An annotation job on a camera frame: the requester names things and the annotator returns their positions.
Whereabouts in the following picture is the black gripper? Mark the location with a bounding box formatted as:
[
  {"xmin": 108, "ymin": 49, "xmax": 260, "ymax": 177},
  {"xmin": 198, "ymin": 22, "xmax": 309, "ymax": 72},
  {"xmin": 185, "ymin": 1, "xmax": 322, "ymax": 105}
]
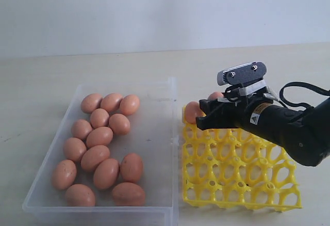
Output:
[{"xmin": 196, "ymin": 98, "xmax": 309, "ymax": 166}]

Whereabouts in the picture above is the brown egg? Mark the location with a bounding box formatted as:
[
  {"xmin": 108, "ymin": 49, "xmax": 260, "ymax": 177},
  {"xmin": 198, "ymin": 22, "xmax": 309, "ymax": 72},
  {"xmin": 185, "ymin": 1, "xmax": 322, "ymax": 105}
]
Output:
[
  {"xmin": 111, "ymin": 182, "xmax": 145, "ymax": 206},
  {"xmin": 184, "ymin": 101, "xmax": 205, "ymax": 124},
  {"xmin": 71, "ymin": 119, "xmax": 93, "ymax": 141},
  {"xmin": 63, "ymin": 137, "xmax": 87, "ymax": 163},
  {"xmin": 80, "ymin": 145, "xmax": 110, "ymax": 172},
  {"xmin": 90, "ymin": 108, "xmax": 109, "ymax": 128},
  {"xmin": 86, "ymin": 126, "xmax": 113, "ymax": 148},
  {"xmin": 93, "ymin": 158, "xmax": 120, "ymax": 190},
  {"xmin": 120, "ymin": 153, "xmax": 143, "ymax": 183},
  {"xmin": 207, "ymin": 91, "xmax": 224, "ymax": 100},
  {"xmin": 109, "ymin": 114, "xmax": 130, "ymax": 135},
  {"xmin": 100, "ymin": 93, "xmax": 123, "ymax": 113},
  {"xmin": 51, "ymin": 159, "xmax": 77, "ymax": 190},
  {"xmin": 65, "ymin": 184, "xmax": 96, "ymax": 207},
  {"xmin": 119, "ymin": 94, "xmax": 140, "ymax": 116},
  {"xmin": 80, "ymin": 93, "xmax": 103, "ymax": 114}
]

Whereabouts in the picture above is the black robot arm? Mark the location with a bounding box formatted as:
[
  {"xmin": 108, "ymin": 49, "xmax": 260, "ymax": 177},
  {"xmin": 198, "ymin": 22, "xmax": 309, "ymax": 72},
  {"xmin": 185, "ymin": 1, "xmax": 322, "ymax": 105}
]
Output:
[{"xmin": 196, "ymin": 93, "xmax": 329, "ymax": 167}]

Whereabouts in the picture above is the yellow plastic egg tray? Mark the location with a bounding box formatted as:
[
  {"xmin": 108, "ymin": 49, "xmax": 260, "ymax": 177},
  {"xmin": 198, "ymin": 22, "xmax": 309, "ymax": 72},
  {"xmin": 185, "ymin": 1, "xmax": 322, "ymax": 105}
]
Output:
[{"xmin": 181, "ymin": 121, "xmax": 302, "ymax": 212}]

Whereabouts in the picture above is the clear plastic bin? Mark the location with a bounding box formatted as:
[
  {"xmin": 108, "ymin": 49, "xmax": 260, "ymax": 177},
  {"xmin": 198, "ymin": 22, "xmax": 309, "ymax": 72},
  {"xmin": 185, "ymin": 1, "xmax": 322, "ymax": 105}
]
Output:
[{"xmin": 22, "ymin": 77, "xmax": 178, "ymax": 225}]

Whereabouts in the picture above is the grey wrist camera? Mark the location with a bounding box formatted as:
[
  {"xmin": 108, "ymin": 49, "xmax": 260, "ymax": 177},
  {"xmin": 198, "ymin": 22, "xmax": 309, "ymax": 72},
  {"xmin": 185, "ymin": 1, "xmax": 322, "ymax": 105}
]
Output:
[{"xmin": 217, "ymin": 62, "xmax": 267, "ymax": 86}]

